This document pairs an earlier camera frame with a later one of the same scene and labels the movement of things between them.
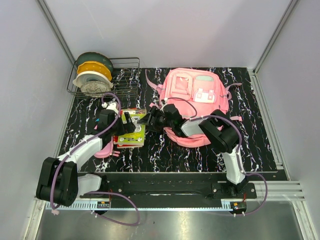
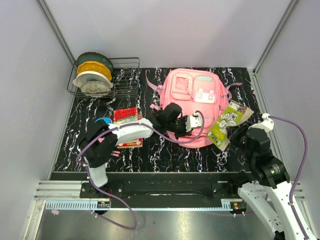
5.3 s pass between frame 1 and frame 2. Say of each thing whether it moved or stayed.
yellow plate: stayed
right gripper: moved
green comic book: moved
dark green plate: stayed
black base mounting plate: stayed
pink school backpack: stayed
